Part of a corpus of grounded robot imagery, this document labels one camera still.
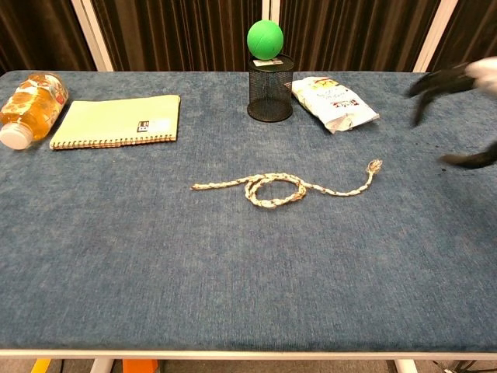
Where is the white table frame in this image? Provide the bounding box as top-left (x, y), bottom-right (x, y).
top-left (0, 348), bottom-right (497, 373)

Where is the dark brown curtain panel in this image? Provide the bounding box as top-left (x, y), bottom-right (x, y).
top-left (430, 0), bottom-right (497, 73)
top-left (278, 0), bottom-right (442, 73)
top-left (91, 0), bottom-right (265, 72)
top-left (0, 0), bottom-right (97, 75)

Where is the blue table cloth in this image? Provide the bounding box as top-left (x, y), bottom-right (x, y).
top-left (0, 70), bottom-right (497, 353)

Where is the beige braided rope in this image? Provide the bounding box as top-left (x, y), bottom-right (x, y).
top-left (189, 159), bottom-right (384, 210)

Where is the white partition post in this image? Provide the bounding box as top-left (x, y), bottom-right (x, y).
top-left (413, 0), bottom-right (460, 73)
top-left (261, 0), bottom-right (281, 25)
top-left (71, 0), bottom-right (114, 72)

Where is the amber tea plastic bottle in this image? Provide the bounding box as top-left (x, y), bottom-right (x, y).
top-left (0, 71), bottom-right (70, 151)

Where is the black mesh pen holder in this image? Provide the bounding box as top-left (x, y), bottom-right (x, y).
top-left (246, 53), bottom-right (295, 123)

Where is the orange object under table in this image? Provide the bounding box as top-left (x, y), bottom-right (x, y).
top-left (123, 359), bottom-right (159, 373)

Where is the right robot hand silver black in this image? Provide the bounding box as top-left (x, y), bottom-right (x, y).
top-left (403, 56), bottom-right (497, 170)

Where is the yellow spiral notebook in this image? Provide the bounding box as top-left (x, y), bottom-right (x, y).
top-left (49, 94), bottom-right (182, 151)

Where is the green ball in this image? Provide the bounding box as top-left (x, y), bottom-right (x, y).
top-left (246, 19), bottom-right (285, 61)

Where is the white snack bag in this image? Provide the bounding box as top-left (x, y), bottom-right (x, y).
top-left (290, 76), bottom-right (381, 134)

